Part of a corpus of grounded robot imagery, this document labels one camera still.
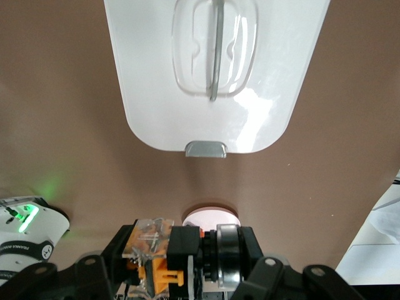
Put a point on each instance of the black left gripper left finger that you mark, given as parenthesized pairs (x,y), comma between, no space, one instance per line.
(78,278)

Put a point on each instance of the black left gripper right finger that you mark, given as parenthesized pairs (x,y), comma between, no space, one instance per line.
(272,278)

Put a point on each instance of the orange and black switch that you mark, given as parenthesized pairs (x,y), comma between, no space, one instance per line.
(184,250)

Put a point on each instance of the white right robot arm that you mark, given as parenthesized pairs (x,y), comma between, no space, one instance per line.
(25,231)

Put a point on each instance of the pink round plate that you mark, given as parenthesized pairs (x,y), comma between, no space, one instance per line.
(212,215)

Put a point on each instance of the brown table mat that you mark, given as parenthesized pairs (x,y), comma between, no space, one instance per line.
(62,93)

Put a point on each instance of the white lunch box grey clips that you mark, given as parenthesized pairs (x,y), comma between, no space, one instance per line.
(156,93)

